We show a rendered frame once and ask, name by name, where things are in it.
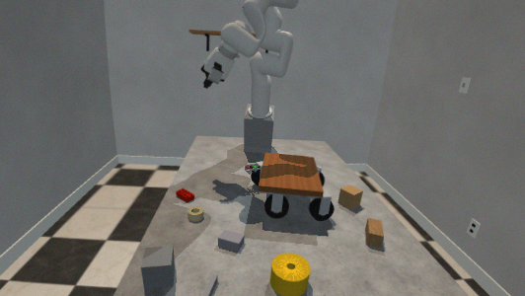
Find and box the beige roll of masking tape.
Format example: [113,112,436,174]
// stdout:
[187,206,203,221]

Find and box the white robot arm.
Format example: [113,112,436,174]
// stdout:
[218,0,299,118]

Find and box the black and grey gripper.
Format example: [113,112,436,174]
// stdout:
[201,47,235,89]

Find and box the brown wooden block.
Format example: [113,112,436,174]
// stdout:
[365,218,384,248]

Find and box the yellow short cylinder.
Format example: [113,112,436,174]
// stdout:
[270,253,311,296]

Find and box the tan cardboard box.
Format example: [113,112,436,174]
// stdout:
[338,185,363,209]

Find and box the red toy building brick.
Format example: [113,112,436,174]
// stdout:
[176,188,194,202]

